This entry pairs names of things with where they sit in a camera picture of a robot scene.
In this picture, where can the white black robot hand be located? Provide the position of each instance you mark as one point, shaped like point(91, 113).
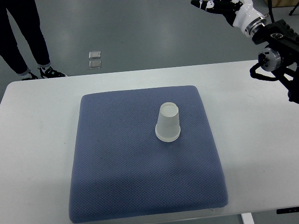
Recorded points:
point(238, 13)

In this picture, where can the white paper cup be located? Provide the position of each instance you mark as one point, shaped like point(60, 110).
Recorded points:
point(164, 139)
point(168, 120)

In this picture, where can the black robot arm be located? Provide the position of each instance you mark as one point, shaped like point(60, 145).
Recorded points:
point(274, 60)

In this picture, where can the white paper cup on mat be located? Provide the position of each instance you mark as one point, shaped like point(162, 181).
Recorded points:
point(164, 139)

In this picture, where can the upper metal floor plate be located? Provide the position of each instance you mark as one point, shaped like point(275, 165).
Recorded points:
point(94, 54)

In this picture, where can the blue textured cushion mat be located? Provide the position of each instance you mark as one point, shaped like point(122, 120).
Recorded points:
point(121, 169)

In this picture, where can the black table control panel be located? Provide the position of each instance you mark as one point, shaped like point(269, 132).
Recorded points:
point(287, 210)

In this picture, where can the white table leg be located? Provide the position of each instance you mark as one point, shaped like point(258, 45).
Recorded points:
point(247, 218)

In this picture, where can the person with black white sneakers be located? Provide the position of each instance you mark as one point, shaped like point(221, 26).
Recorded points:
point(26, 16)

